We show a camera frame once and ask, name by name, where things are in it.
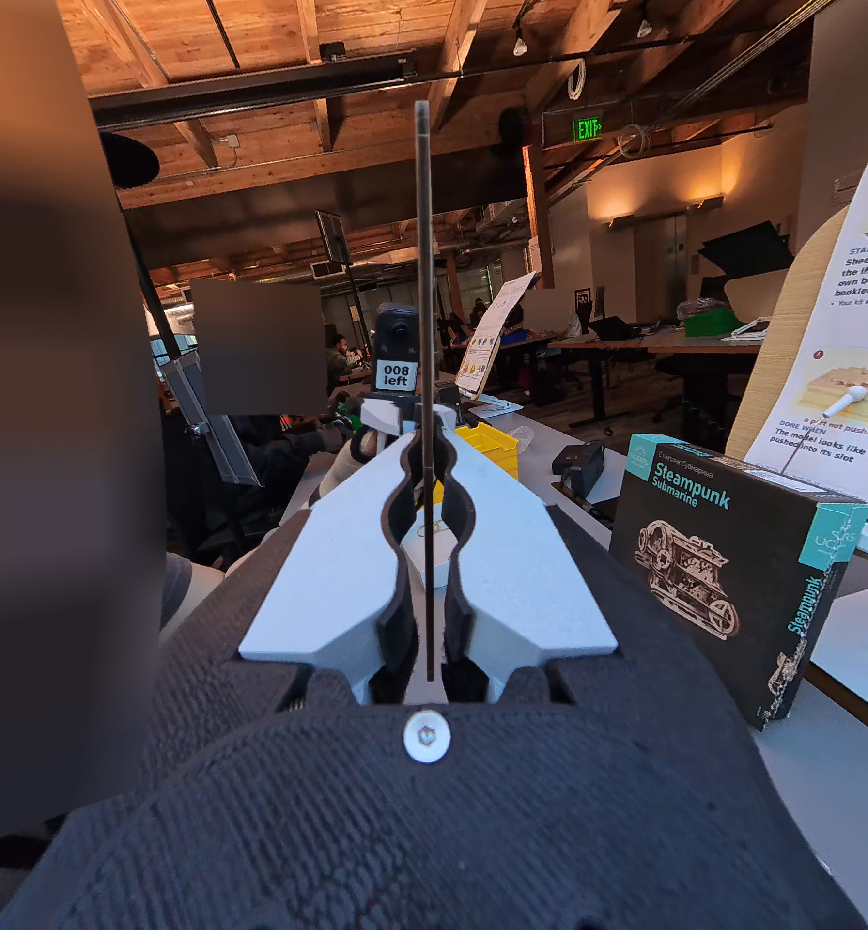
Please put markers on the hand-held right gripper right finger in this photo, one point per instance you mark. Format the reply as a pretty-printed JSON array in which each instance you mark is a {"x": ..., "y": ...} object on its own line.
[{"x": 528, "y": 581}]

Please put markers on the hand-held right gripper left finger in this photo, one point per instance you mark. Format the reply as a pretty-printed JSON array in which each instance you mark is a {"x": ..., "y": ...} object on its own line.
[{"x": 318, "y": 581}]

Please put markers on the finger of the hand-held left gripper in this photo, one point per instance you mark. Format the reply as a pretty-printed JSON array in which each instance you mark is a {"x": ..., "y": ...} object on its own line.
[
  {"x": 445, "y": 415},
  {"x": 383, "y": 415}
]

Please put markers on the thin plywood sheet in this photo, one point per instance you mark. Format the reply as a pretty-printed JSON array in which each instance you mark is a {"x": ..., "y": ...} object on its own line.
[{"x": 424, "y": 290}]

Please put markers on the background wooden desk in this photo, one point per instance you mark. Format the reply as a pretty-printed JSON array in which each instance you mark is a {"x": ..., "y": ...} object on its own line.
[{"x": 659, "y": 343}]

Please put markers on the grey desk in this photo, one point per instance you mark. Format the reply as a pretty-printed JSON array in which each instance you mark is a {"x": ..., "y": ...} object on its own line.
[{"x": 819, "y": 799}]

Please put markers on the person's left hand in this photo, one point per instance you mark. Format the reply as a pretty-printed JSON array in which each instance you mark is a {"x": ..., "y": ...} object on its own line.
[{"x": 336, "y": 472}]

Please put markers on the yellow plastic bin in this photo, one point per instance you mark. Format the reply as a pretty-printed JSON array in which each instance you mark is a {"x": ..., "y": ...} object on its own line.
[{"x": 488, "y": 444}]

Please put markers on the background instruction poster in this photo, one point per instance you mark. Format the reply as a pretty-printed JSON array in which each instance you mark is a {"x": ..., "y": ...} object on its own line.
[{"x": 492, "y": 334}]

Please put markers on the monitor on pole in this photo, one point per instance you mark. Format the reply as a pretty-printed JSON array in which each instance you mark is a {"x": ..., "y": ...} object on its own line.
[{"x": 332, "y": 236}]

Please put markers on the small black case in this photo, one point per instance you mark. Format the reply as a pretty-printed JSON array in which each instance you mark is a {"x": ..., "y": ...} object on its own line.
[{"x": 579, "y": 461}]

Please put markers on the person's grey shirt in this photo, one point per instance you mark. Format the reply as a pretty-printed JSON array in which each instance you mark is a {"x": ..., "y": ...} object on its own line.
[{"x": 176, "y": 574}]

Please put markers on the grey metal stand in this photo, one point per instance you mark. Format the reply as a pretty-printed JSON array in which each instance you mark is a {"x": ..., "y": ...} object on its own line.
[{"x": 209, "y": 421}]

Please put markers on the small marker tag sign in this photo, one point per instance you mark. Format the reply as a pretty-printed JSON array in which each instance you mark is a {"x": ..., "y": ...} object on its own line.
[{"x": 585, "y": 305}]

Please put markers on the black model kit box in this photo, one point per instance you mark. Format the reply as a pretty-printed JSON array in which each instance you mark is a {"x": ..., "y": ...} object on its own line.
[{"x": 710, "y": 567}]

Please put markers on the green exit sign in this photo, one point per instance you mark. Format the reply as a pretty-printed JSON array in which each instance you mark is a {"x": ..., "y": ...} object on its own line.
[{"x": 586, "y": 129}]

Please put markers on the green plastic bin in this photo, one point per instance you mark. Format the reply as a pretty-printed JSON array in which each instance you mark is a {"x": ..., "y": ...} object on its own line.
[{"x": 710, "y": 321}]

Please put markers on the black round lamp shade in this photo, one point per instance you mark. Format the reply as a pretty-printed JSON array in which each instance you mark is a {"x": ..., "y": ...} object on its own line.
[{"x": 130, "y": 161}]

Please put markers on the plywood poster board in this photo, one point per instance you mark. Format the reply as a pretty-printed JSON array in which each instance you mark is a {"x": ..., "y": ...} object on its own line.
[{"x": 783, "y": 349}]

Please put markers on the white instruction poster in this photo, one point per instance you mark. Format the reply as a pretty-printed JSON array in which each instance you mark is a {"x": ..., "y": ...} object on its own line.
[{"x": 848, "y": 327}]

